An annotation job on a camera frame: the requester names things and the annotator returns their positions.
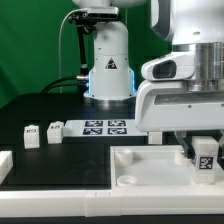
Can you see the black camera on stand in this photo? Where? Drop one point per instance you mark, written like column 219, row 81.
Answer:
column 86, row 20

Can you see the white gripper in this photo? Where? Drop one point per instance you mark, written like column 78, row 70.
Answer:
column 164, row 104

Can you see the white square tabletop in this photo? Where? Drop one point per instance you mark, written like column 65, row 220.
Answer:
column 155, row 166

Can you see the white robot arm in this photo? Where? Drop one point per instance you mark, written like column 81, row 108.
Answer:
column 192, row 26

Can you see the white sheet with markers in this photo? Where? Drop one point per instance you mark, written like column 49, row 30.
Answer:
column 101, row 128

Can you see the white U-shaped fence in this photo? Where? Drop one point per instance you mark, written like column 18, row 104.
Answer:
column 113, row 202

